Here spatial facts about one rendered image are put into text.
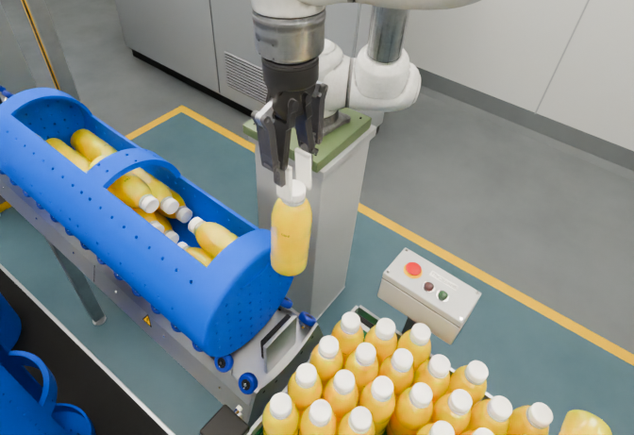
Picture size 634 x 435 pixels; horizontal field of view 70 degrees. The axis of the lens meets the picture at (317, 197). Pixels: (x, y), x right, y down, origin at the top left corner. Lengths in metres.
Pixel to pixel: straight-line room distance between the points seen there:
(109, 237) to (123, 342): 1.27
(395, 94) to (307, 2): 0.89
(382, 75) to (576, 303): 1.77
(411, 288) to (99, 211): 0.71
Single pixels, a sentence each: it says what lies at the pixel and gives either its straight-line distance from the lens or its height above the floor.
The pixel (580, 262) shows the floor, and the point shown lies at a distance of 2.93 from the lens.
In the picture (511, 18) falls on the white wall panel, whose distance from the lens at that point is 3.50.
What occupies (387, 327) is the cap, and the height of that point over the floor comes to 1.11.
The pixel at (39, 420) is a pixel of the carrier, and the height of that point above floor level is 0.60.
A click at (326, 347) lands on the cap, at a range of 0.95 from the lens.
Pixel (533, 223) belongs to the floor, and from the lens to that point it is 3.00.
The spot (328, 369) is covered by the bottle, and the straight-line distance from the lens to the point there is 0.98.
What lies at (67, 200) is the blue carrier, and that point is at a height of 1.17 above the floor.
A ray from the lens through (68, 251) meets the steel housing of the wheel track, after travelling 1.51.
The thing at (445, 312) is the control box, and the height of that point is 1.10.
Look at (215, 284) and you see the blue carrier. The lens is 0.90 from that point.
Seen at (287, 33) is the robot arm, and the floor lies 1.71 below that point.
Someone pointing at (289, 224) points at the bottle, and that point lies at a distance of 0.76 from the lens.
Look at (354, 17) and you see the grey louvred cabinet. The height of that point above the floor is 0.99.
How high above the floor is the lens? 1.95
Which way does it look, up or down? 45 degrees down
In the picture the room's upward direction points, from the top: 5 degrees clockwise
